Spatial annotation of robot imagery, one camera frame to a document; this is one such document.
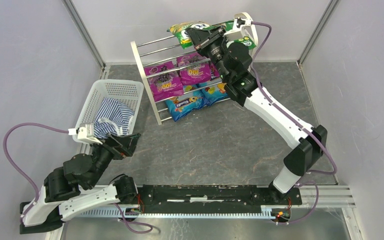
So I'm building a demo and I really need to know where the green yellow Fox's candy bag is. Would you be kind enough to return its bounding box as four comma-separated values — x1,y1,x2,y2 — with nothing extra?
166,21,211,49

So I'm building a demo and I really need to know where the purple grape candy bag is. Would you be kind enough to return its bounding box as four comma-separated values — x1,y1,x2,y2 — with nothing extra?
209,62,220,80
176,53,212,86
144,61,184,102

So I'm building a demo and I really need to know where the blue Slendy candy bag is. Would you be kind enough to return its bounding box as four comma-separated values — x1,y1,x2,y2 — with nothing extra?
197,82,228,106
164,85,209,122

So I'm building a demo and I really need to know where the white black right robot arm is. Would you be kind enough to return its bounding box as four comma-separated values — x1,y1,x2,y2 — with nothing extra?
186,26,327,198

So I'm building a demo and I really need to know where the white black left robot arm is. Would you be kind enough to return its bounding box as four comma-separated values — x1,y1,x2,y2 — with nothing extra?
19,133,141,235

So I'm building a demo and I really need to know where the cream metal shelf rack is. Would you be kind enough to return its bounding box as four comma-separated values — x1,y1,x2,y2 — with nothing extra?
130,12,259,126

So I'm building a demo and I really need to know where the blue striped cloth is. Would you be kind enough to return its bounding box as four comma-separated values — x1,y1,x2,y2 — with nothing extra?
93,97,135,139

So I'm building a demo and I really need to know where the white plastic basket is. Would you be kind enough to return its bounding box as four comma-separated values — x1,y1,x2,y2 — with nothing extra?
75,79,144,139

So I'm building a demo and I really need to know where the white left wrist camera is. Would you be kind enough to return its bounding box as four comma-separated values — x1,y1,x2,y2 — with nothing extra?
68,123,103,145

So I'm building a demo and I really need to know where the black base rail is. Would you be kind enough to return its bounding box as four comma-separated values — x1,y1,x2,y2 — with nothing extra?
105,183,303,215

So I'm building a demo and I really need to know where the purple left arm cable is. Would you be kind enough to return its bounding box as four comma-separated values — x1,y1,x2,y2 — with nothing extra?
2,122,70,216

